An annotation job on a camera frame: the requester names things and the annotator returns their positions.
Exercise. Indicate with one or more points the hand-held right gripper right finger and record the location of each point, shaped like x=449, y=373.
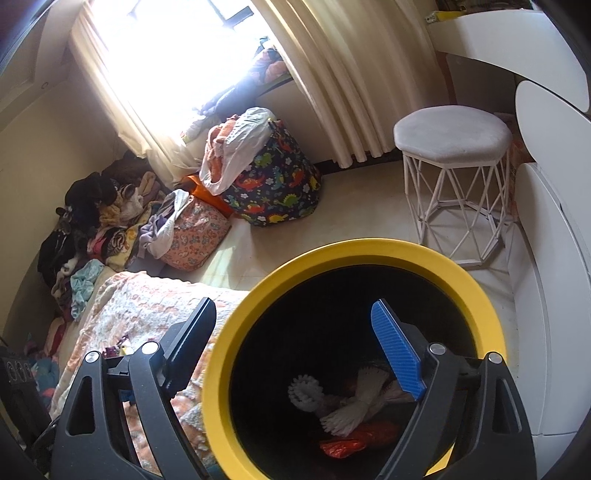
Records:
x=397, y=350

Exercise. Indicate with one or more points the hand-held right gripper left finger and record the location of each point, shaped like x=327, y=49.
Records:
x=189, y=341

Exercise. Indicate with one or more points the round white foam net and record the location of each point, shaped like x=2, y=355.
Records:
x=304, y=392

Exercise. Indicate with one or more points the yellow-rimmed black trash bin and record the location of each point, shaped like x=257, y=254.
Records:
x=277, y=286

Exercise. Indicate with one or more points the red plastic bag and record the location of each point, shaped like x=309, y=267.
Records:
x=341, y=447

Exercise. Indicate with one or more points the floral quilt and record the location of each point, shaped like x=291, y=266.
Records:
x=138, y=295

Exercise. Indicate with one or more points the pink floral fabric bag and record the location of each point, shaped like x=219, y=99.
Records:
x=194, y=240

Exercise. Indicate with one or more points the light blue cloth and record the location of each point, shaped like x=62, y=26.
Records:
x=85, y=281

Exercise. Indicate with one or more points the orange bag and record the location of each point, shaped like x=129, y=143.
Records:
x=207, y=196

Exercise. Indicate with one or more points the pile of dark clothes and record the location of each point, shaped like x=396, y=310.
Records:
x=87, y=198

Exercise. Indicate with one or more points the dinosaur print laundry basket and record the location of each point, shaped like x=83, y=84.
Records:
x=272, y=184

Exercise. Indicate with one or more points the white rounded cabinet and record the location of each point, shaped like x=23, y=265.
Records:
x=545, y=230

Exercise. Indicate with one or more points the narrow cream curtain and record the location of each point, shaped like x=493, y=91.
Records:
x=152, y=152

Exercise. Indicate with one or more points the large white plastic bag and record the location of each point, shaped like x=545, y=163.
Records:
x=240, y=138

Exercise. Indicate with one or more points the wide cream curtain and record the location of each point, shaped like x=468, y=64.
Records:
x=346, y=69

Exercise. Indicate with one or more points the pile of bedding and jackets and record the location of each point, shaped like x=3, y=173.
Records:
x=272, y=64

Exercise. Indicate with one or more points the black-framed window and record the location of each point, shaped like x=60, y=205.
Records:
x=184, y=46

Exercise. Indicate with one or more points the white vanity desk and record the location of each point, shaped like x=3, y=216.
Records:
x=508, y=41

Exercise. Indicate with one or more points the yellow box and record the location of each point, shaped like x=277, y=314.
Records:
x=443, y=17

